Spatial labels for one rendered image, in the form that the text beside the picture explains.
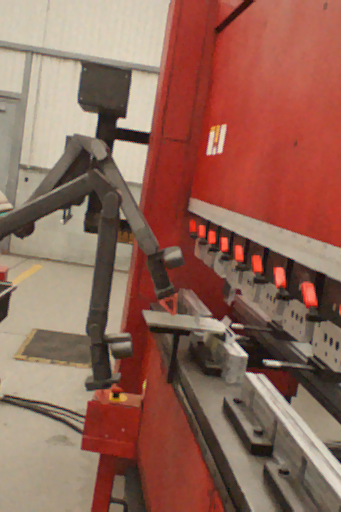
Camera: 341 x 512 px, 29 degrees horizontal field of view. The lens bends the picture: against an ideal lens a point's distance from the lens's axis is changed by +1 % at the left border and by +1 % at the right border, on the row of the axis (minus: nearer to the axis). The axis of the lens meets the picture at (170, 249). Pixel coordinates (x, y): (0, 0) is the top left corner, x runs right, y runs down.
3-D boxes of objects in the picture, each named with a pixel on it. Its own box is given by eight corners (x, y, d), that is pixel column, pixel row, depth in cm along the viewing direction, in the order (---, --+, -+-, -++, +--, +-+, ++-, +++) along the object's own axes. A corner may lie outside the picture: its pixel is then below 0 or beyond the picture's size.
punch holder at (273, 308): (257, 307, 176) (268, 248, 174) (287, 311, 177) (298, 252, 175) (274, 321, 161) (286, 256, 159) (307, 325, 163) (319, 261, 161)
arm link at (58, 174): (85, 131, 235) (77, 122, 225) (114, 152, 232) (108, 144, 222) (9, 229, 234) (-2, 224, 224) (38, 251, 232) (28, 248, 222)
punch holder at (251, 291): (239, 292, 196) (249, 239, 194) (266, 296, 197) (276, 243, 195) (253, 303, 181) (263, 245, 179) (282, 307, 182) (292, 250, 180)
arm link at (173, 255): (145, 244, 226) (140, 240, 218) (176, 233, 225) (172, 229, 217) (155, 276, 225) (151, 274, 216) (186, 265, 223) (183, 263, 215)
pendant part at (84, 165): (64, 203, 357) (73, 138, 352) (86, 207, 358) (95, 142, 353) (55, 209, 312) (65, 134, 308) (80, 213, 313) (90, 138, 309)
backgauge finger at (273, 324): (225, 325, 235) (228, 312, 235) (294, 334, 239) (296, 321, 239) (233, 334, 223) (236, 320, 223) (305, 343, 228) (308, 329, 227)
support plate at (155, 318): (142, 312, 232) (142, 309, 232) (212, 321, 236) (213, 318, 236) (147, 325, 215) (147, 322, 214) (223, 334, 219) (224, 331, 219)
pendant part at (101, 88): (66, 228, 366) (86, 75, 356) (109, 234, 368) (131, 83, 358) (56, 238, 316) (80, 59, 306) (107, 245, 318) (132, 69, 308)
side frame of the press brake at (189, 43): (100, 451, 343) (168, 2, 317) (255, 465, 357) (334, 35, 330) (101, 474, 319) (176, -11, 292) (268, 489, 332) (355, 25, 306)
